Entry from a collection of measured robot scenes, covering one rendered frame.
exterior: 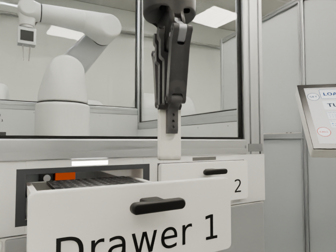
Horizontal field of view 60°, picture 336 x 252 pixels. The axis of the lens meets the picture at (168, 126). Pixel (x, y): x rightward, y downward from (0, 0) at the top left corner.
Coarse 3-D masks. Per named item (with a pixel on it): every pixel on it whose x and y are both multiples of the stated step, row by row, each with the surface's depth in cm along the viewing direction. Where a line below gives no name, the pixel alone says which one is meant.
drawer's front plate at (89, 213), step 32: (32, 192) 33; (64, 192) 34; (96, 192) 36; (128, 192) 38; (160, 192) 40; (192, 192) 42; (224, 192) 45; (32, 224) 32; (64, 224) 34; (96, 224) 35; (128, 224) 37; (160, 224) 40; (192, 224) 42; (224, 224) 45
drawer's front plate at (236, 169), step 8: (232, 160) 85; (240, 160) 85; (160, 168) 72; (168, 168) 73; (176, 168) 74; (184, 168) 75; (192, 168) 76; (200, 168) 78; (216, 168) 80; (232, 168) 83; (240, 168) 84; (160, 176) 72; (168, 176) 73; (176, 176) 74; (184, 176) 75; (192, 176) 76; (200, 176) 77; (208, 176) 79; (216, 176) 80; (224, 176) 81; (232, 176) 83; (240, 176) 84; (232, 184) 83; (240, 184) 84; (232, 192) 83; (240, 192) 84
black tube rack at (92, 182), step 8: (120, 176) 70; (48, 184) 59; (56, 184) 58; (64, 184) 57; (72, 184) 58; (80, 184) 57; (88, 184) 58; (96, 184) 58; (104, 184) 57; (112, 184) 57
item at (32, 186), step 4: (128, 176) 75; (132, 176) 75; (140, 180) 69; (144, 180) 67; (148, 180) 67; (28, 184) 61; (32, 184) 64; (36, 184) 64; (40, 184) 65; (44, 184) 65; (28, 188) 56; (32, 188) 56; (36, 188) 64; (40, 188) 65; (44, 188) 65; (48, 188) 66; (28, 192) 55
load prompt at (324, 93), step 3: (318, 90) 107; (321, 90) 107; (324, 90) 107; (327, 90) 107; (330, 90) 106; (333, 90) 106; (321, 93) 106; (324, 93) 106; (327, 93) 106; (330, 93) 105; (333, 93) 105; (321, 96) 105; (324, 96) 105; (327, 96) 104; (330, 96) 104; (333, 96) 104
